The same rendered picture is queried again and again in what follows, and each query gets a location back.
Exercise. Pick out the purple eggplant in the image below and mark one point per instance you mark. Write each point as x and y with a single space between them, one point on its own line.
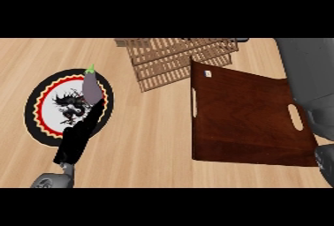
91 86

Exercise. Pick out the dark brown wooden tray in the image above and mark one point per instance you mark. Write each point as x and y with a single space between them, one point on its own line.
248 117

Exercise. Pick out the round black red white plate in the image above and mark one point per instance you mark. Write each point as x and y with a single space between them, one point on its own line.
52 111

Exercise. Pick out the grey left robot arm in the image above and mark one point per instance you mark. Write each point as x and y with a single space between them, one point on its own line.
54 179

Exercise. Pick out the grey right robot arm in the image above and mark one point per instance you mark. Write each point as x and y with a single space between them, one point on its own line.
311 76

